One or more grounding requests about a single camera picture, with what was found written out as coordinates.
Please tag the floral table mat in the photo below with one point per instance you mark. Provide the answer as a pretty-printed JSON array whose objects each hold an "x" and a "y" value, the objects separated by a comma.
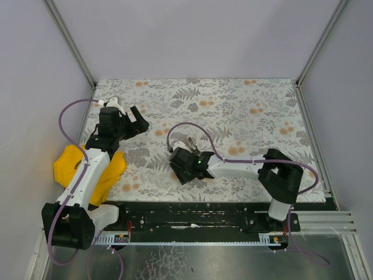
[{"x": 237, "y": 117}]

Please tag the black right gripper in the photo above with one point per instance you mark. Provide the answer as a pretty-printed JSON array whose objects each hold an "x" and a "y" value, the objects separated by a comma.
[{"x": 180, "y": 168}]

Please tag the aluminium frame post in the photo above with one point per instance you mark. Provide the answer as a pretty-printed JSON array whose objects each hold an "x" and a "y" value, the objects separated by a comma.
[
  {"x": 69, "y": 41},
  {"x": 322, "y": 40}
]

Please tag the aluminium frame post left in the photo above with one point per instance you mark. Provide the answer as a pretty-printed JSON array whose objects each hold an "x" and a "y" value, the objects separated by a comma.
[{"x": 69, "y": 41}]

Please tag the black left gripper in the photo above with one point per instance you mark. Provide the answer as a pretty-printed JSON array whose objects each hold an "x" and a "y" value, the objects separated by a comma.
[{"x": 132, "y": 123}]

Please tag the white cable duct strip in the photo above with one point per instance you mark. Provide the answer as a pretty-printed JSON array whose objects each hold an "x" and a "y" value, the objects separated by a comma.
[{"x": 191, "y": 237}]

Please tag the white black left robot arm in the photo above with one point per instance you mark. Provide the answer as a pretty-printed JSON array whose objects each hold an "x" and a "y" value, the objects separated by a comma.
[{"x": 68, "y": 222}]

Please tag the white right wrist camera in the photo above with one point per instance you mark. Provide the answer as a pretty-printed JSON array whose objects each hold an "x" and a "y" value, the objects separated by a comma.
[{"x": 179, "y": 144}]

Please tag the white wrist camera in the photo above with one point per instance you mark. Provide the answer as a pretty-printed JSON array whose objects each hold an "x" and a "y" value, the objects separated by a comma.
[
  {"x": 112, "y": 102},
  {"x": 179, "y": 144}
]

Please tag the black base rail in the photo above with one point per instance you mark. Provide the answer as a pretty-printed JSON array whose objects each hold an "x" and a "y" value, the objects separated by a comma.
[{"x": 248, "y": 217}]

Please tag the aluminium frame rail right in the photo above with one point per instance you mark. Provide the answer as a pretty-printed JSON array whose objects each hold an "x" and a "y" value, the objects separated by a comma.
[{"x": 324, "y": 174}]

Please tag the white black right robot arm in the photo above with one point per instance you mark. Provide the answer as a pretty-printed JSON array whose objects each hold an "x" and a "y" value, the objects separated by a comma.
[{"x": 279, "y": 176}]

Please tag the aluminium frame post right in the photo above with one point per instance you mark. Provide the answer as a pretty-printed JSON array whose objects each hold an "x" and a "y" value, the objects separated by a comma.
[{"x": 322, "y": 40}]

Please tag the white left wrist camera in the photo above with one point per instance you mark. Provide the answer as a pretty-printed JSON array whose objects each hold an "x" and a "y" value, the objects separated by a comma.
[{"x": 112, "y": 102}]

